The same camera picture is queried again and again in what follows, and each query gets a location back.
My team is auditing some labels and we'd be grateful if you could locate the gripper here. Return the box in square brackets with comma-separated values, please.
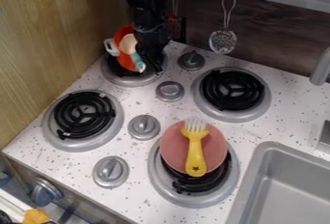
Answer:
[128, 24, 171, 73]

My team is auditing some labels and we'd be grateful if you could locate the orange pot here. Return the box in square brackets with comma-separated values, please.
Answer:
[102, 24, 149, 73]

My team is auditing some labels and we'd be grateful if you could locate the toy stove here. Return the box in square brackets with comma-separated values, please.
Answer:
[41, 49, 274, 210]

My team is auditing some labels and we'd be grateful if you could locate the black hanging spatula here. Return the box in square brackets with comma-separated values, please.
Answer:
[165, 0, 189, 42]

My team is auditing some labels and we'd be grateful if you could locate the silver slotted spoon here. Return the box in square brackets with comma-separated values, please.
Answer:
[207, 0, 239, 55]

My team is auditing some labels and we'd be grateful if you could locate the pink plate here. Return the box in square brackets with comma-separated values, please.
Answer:
[158, 120, 230, 175]

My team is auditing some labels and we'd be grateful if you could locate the yellow brush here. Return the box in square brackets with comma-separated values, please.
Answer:
[179, 118, 212, 178]

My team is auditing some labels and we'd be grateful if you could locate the toy sink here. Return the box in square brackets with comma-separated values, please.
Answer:
[224, 141, 330, 224]

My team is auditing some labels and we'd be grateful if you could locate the yellow toy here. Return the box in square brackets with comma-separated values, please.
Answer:
[21, 209, 53, 224]

